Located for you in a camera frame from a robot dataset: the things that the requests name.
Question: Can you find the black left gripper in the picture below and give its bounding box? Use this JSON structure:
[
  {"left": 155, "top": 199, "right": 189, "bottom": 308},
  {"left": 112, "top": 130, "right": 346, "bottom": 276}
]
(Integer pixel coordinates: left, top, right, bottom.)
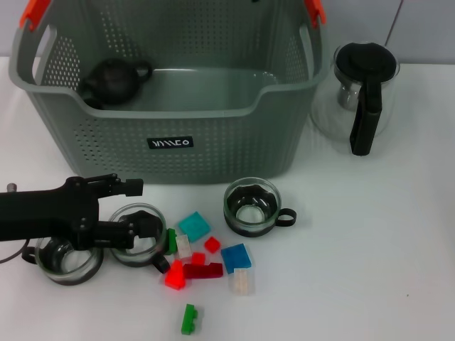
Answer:
[{"left": 0, "top": 173, "right": 163, "bottom": 251}]

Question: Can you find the glass teacup with black base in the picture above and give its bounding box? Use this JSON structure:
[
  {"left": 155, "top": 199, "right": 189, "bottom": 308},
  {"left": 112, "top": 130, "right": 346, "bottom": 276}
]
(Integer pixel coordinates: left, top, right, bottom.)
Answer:
[
  {"left": 223, "top": 177, "right": 298, "bottom": 238},
  {"left": 21, "top": 236, "right": 105, "bottom": 287},
  {"left": 108, "top": 202, "right": 171, "bottom": 274}
]

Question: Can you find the glass carafe with black lid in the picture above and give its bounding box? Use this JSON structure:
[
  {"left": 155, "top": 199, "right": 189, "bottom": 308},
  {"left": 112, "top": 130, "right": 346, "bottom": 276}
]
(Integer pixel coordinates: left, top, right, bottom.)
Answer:
[{"left": 311, "top": 41, "right": 401, "bottom": 157}]

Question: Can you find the grey perforated storage basket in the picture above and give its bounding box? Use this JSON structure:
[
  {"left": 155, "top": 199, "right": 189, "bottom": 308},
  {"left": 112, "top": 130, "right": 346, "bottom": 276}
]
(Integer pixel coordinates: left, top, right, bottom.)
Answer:
[{"left": 7, "top": 0, "right": 331, "bottom": 185}]

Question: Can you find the dark green toy brick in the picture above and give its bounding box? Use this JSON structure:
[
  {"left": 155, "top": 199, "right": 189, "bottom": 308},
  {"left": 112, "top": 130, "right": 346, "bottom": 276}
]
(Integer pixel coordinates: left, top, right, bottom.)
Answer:
[{"left": 164, "top": 227, "right": 178, "bottom": 255}]

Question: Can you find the small clear toy brick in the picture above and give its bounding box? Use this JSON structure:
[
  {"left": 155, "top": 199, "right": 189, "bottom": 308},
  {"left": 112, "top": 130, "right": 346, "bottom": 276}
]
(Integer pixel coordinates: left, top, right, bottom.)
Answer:
[{"left": 176, "top": 234, "right": 193, "bottom": 259}]

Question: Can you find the teal square toy plate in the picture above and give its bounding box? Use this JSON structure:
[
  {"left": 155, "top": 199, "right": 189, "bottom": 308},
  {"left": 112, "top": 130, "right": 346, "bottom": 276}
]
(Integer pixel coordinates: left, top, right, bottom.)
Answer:
[{"left": 177, "top": 210, "right": 211, "bottom": 244}]

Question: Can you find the bright orange-red toy brick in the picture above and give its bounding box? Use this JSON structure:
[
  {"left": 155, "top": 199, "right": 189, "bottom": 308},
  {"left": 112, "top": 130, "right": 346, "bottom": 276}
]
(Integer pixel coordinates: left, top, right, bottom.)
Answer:
[{"left": 164, "top": 259, "right": 186, "bottom": 289}]

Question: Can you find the long dark red toy brick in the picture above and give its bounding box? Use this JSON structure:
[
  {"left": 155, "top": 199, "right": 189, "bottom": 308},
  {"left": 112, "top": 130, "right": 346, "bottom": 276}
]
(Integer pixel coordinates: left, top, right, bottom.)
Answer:
[{"left": 182, "top": 261, "right": 224, "bottom": 280}]

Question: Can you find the blue toy plate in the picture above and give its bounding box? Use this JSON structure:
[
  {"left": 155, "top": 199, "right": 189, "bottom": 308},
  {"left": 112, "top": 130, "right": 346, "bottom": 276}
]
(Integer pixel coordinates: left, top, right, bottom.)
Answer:
[{"left": 220, "top": 243, "right": 255, "bottom": 274}]

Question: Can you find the green stepped toy brick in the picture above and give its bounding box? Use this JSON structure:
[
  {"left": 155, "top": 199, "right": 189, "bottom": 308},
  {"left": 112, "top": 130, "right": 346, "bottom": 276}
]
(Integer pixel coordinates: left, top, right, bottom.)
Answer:
[{"left": 180, "top": 303, "right": 199, "bottom": 335}]

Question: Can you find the dark clay teapot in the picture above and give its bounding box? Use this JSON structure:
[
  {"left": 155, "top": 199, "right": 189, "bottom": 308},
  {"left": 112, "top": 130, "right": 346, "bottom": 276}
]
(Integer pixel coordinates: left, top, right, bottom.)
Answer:
[{"left": 80, "top": 58, "right": 154, "bottom": 107}]

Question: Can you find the large clear toy brick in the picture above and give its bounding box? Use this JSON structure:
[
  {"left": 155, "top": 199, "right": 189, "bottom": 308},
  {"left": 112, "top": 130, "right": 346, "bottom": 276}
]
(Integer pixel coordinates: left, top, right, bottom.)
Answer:
[{"left": 229, "top": 268, "right": 256, "bottom": 296}]

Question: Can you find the dark left gripper cable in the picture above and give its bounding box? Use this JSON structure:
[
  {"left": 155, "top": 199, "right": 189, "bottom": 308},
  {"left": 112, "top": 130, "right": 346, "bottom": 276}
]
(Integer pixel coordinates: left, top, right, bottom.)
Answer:
[{"left": 0, "top": 243, "right": 31, "bottom": 264}]

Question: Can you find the orange basket handle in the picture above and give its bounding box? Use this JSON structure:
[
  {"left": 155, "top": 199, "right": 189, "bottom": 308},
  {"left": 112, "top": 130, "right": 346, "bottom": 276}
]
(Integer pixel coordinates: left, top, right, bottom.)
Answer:
[{"left": 19, "top": 0, "right": 327, "bottom": 31}]

